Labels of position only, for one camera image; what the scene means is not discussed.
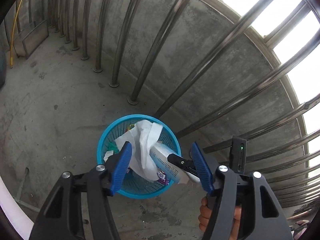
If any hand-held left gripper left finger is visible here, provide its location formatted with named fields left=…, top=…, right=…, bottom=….
left=29, top=141, right=132, bottom=240

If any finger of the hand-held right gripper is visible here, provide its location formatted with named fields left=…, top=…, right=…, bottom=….
left=167, top=154, right=197, bottom=174

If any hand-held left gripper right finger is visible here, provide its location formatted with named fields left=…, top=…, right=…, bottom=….
left=191, top=142, right=293, bottom=240

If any blue white carton box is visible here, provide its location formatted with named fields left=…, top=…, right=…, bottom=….
left=149, top=144, right=200, bottom=184

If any blue plastic basket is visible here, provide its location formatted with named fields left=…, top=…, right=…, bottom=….
left=97, top=114, right=182, bottom=200

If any white tissue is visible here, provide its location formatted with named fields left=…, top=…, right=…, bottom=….
left=115, top=119, right=163, bottom=183

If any person's right hand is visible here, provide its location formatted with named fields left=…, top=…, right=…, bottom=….
left=198, top=196, right=242, bottom=240

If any metal railing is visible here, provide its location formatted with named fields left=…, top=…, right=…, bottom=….
left=0, top=0, right=320, bottom=208

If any printed tablecloth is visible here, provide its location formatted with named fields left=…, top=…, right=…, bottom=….
left=0, top=175, right=34, bottom=240

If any dark grey cabinet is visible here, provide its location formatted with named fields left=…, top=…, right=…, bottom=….
left=0, top=47, right=7, bottom=88

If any yellow hose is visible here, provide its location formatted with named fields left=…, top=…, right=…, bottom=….
left=9, top=0, right=27, bottom=68

